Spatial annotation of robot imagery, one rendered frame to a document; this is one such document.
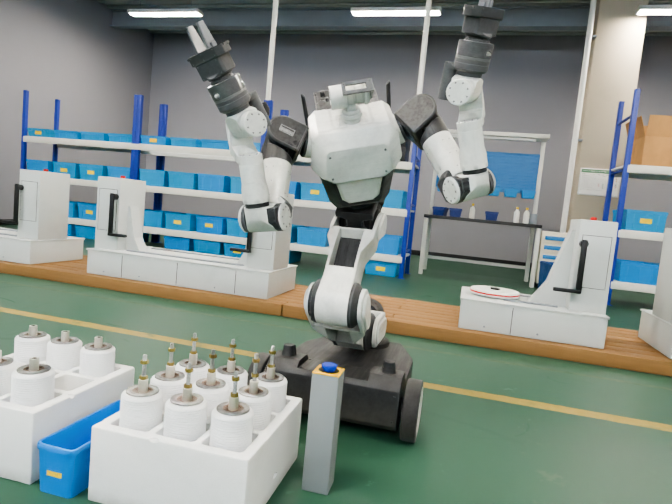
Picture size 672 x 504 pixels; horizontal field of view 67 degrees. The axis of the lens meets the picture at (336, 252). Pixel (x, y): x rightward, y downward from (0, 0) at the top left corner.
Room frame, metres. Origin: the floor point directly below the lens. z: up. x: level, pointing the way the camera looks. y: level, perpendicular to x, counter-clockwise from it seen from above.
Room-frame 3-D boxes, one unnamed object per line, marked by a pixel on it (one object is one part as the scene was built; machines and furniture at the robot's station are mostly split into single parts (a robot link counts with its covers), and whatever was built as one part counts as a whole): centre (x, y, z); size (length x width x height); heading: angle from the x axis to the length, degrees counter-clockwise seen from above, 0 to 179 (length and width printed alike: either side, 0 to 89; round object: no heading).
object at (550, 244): (6.24, -2.73, 0.35); 0.57 x 0.47 x 0.69; 166
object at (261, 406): (1.24, 0.17, 0.16); 0.10 x 0.10 x 0.18
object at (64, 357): (1.50, 0.80, 0.16); 0.10 x 0.10 x 0.18
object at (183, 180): (6.72, 2.00, 0.90); 0.50 x 0.38 x 0.21; 166
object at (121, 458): (1.26, 0.29, 0.09); 0.39 x 0.39 x 0.18; 77
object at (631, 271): (5.37, -3.16, 0.36); 0.50 x 0.38 x 0.21; 167
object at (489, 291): (3.21, -1.04, 0.30); 0.30 x 0.30 x 0.04
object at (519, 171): (6.53, -1.83, 0.94); 1.40 x 0.70 x 1.89; 76
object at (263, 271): (3.77, 1.06, 0.45); 1.45 x 0.57 x 0.74; 76
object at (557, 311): (3.18, -1.24, 0.45); 0.82 x 0.57 x 0.74; 76
